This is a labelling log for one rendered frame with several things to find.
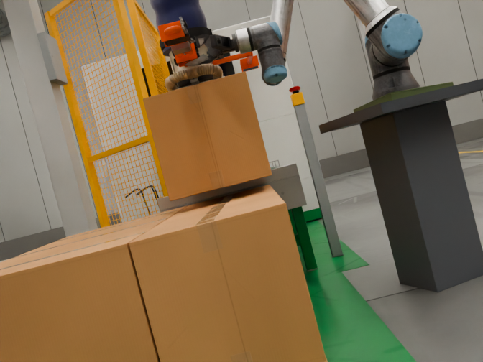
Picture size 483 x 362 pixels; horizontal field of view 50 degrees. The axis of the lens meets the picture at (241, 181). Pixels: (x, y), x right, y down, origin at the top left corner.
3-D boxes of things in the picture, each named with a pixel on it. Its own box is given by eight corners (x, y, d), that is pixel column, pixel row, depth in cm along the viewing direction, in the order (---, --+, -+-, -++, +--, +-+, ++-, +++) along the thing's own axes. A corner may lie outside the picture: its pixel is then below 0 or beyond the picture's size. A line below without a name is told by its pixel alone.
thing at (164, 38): (165, 47, 167) (161, 32, 167) (187, 42, 167) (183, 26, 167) (161, 42, 159) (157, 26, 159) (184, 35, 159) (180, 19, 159)
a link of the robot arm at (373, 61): (404, 72, 218) (394, 32, 219) (415, 62, 201) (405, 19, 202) (369, 80, 219) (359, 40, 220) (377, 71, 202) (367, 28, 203)
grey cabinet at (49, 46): (61, 85, 336) (49, 41, 336) (69, 83, 336) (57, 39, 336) (49, 80, 316) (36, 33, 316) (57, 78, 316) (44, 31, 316)
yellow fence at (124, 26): (112, 293, 379) (38, 15, 374) (123, 288, 387) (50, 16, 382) (193, 287, 324) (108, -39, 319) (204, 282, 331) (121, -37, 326)
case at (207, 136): (190, 189, 254) (169, 111, 253) (269, 169, 252) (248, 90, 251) (169, 201, 194) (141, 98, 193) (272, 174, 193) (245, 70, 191)
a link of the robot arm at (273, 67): (287, 80, 203) (280, 50, 203) (289, 74, 191) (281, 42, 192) (264, 86, 203) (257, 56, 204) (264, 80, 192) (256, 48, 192)
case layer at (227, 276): (89, 316, 247) (68, 236, 247) (290, 265, 245) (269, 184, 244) (-63, 457, 128) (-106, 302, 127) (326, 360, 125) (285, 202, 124)
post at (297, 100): (330, 256, 312) (290, 95, 310) (341, 253, 312) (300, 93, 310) (333, 258, 305) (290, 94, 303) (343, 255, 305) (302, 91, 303)
